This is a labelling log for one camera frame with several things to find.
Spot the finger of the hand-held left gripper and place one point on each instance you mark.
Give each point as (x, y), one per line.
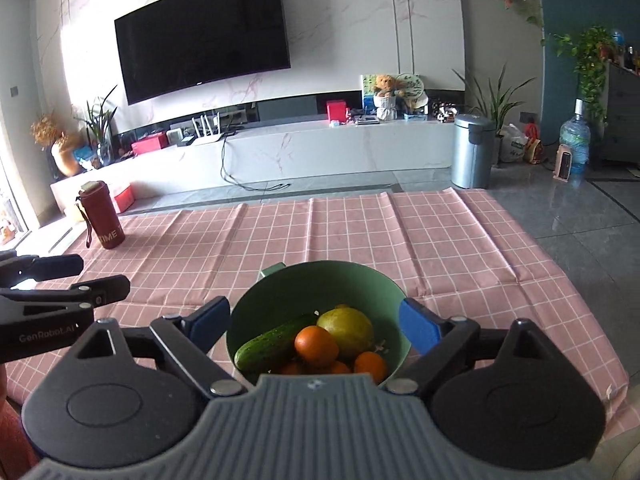
(45, 266)
(75, 294)

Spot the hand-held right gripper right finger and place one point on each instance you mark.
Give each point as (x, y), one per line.
(417, 325)

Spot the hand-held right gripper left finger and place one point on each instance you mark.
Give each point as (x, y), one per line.
(210, 322)

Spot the orange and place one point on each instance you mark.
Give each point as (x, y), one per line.
(340, 368)
(370, 365)
(315, 345)

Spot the green plastic bowl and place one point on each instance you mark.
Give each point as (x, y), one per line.
(320, 285)

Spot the green cucumber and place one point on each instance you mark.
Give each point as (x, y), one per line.
(265, 345)

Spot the yellow lemon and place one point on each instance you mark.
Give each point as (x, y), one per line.
(347, 330)

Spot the red storage box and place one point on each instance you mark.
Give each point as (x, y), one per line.
(124, 199)

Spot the dried flowers in vase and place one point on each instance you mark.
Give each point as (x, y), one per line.
(65, 160)

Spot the pink checked tablecloth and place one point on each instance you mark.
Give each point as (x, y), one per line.
(350, 230)

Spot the grass plant in vase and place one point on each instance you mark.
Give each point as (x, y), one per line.
(100, 130)

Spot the long red box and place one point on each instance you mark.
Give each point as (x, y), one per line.
(149, 145)

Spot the silver pedal trash can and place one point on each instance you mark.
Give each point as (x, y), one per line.
(472, 155)

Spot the small white gadget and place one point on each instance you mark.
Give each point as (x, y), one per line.
(174, 137)

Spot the white router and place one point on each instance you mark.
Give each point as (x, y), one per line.
(207, 139)

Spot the white marble tv cabinet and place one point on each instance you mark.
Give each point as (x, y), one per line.
(310, 150)

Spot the white plastic bag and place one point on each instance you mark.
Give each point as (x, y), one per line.
(514, 145)

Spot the small pink heater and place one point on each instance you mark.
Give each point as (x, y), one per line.
(564, 162)

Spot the small red box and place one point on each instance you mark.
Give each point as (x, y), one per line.
(336, 111)

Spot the brown teddy bear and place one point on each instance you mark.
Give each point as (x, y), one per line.
(387, 95)

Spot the tall leafy floor plant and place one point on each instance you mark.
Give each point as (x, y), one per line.
(492, 105)

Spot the round printed fan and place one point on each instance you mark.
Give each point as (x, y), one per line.
(415, 90)

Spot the blue water jug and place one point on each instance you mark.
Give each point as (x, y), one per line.
(576, 137)

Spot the grey cabinet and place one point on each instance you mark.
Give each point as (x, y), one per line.
(622, 115)

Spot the pothos plant on cabinet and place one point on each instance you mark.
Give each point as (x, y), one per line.
(585, 55)

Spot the black wall television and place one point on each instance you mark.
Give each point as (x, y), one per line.
(200, 35)

